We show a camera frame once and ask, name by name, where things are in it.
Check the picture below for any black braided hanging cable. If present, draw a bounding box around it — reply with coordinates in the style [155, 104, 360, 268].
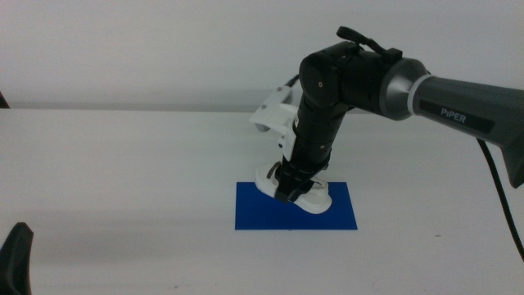
[476, 138, 524, 264]

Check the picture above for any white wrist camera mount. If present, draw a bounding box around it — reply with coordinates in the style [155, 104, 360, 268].
[249, 85, 300, 161]

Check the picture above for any short black cable with plug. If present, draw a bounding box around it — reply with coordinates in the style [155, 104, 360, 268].
[336, 25, 404, 63]

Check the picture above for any blue rectangular mat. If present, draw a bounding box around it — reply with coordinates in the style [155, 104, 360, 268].
[234, 181, 359, 231]

